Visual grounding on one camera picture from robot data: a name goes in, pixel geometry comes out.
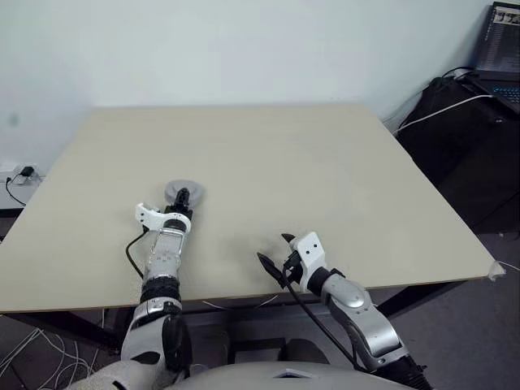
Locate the white cable over bag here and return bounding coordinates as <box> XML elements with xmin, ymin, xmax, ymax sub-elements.
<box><xmin>396</xmin><ymin>94</ymin><xmax>495</xmax><ymax>131</ymax></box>

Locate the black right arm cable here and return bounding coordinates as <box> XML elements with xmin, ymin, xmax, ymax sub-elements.
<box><xmin>282</xmin><ymin>275</ymin><xmax>366</xmax><ymax>373</ymax></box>

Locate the black open laptop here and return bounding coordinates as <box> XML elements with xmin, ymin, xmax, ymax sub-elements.
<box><xmin>461</xmin><ymin>2</ymin><xmax>520</xmax><ymax>119</ymax></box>

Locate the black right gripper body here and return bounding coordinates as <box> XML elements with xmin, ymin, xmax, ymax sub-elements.
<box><xmin>282</xmin><ymin>250</ymin><xmax>304</xmax><ymax>284</ymax></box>

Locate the white wall power strip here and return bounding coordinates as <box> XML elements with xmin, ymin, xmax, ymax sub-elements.
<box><xmin>0</xmin><ymin>162</ymin><xmax>44</xmax><ymax>186</ymax></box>

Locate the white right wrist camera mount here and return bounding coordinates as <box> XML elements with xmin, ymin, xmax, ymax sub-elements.
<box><xmin>289</xmin><ymin>231</ymin><xmax>326</xmax><ymax>293</ymax></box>

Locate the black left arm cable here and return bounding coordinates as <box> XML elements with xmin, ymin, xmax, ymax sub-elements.
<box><xmin>124</xmin><ymin>231</ymin><xmax>150</xmax><ymax>281</ymax></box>

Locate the black laptop cable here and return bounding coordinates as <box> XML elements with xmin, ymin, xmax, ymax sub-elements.
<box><xmin>442</xmin><ymin>67</ymin><xmax>476</xmax><ymax>82</ymax></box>

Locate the round motor housing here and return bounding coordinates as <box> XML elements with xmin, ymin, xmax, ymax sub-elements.
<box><xmin>164</xmin><ymin>182</ymin><xmax>206</xmax><ymax>209</ymax></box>

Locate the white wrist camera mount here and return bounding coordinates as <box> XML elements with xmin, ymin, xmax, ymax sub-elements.
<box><xmin>135</xmin><ymin>201</ymin><xmax>192</xmax><ymax>233</ymax></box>
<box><xmin>289</xmin><ymin>231</ymin><xmax>326</xmax><ymax>293</ymax></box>

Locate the white floor cable tangle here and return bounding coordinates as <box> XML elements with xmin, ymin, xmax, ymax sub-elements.
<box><xmin>0</xmin><ymin>327</ymin><xmax>106</xmax><ymax>390</ymax></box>

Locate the black adapter cord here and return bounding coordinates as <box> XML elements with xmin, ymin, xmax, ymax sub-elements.
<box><xmin>6</xmin><ymin>174</ymin><xmax>25</xmax><ymax>206</ymax></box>

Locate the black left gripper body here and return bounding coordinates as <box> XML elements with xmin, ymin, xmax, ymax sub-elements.
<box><xmin>164</xmin><ymin>204</ymin><xmax>195</xmax><ymax>220</ymax></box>

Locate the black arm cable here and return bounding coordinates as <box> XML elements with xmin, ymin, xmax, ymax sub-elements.
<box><xmin>282</xmin><ymin>275</ymin><xmax>366</xmax><ymax>373</ymax></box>
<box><xmin>124</xmin><ymin>231</ymin><xmax>150</xmax><ymax>281</ymax></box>

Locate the large black bag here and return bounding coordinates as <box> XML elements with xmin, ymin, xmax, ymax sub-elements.
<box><xmin>396</xmin><ymin>76</ymin><xmax>520</xmax><ymax>235</ymax></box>

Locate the white cable under table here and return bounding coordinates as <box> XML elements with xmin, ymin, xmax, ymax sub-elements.
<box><xmin>202</xmin><ymin>294</ymin><xmax>281</xmax><ymax>310</ymax></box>

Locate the black metal table frame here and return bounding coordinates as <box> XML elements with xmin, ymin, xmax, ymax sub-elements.
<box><xmin>0</xmin><ymin>279</ymin><xmax>460</xmax><ymax>350</ymax></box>

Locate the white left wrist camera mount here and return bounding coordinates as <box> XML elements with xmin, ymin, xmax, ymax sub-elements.
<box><xmin>135</xmin><ymin>201</ymin><xmax>192</xmax><ymax>233</ymax></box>

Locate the silver robot torso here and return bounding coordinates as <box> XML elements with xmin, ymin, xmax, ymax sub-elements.
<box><xmin>75</xmin><ymin>359</ymin><xmax>431</xmax><ymax>390</ymax></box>

